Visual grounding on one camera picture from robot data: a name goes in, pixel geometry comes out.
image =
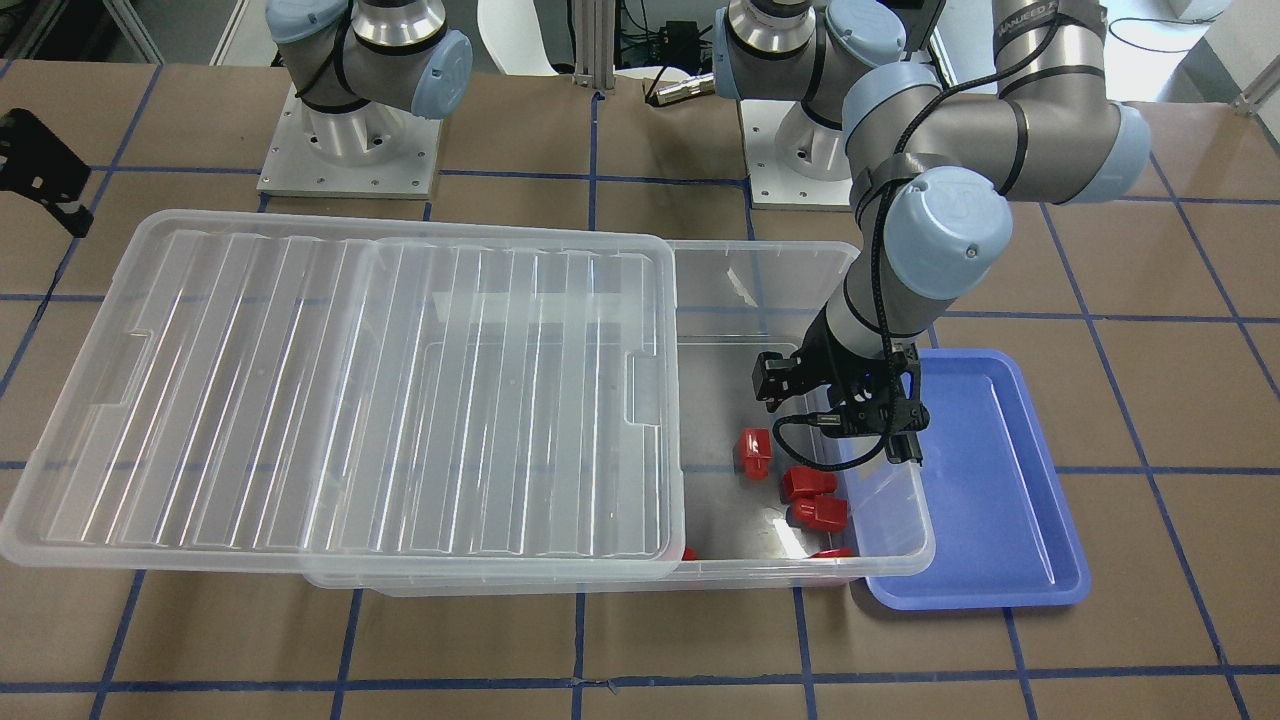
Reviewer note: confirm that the clear plastic storage box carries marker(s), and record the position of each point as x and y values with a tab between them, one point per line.
736	299

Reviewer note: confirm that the blue plastic tray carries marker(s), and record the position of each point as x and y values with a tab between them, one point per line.
983	523

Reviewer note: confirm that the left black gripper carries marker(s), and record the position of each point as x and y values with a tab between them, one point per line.
826	372

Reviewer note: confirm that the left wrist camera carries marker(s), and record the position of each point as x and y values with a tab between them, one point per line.
863	416

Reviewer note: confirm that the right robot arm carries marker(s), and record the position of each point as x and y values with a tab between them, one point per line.
362	69

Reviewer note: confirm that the black box latch handle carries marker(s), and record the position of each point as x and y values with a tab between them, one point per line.
905	440

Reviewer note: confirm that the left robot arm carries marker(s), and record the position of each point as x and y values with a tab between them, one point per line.
934	171

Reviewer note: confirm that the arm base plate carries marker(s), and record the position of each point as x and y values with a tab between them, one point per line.
794	163
373	152

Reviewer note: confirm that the clear plastic box lid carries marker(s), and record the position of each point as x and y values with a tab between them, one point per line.
360	398

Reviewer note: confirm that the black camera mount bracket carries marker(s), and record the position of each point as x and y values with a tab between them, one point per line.
37	165

